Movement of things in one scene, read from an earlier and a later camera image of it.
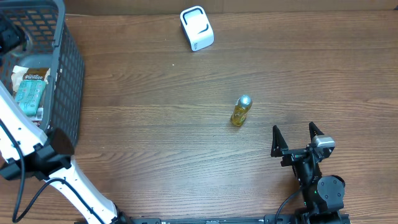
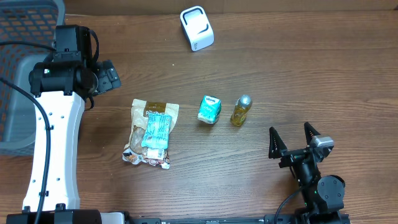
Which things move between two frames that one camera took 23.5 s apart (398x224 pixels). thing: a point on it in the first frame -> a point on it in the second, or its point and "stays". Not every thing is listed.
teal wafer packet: x=29 y=95 -> x=157 y=130
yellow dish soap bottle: x=242 y=106 stays
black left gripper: x=16 y=38 -> x=107 y=76
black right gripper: x=292 y=155 stays
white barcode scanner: x=197 y=27 stays
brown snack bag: x=29 y=74 -> x=151 y=124
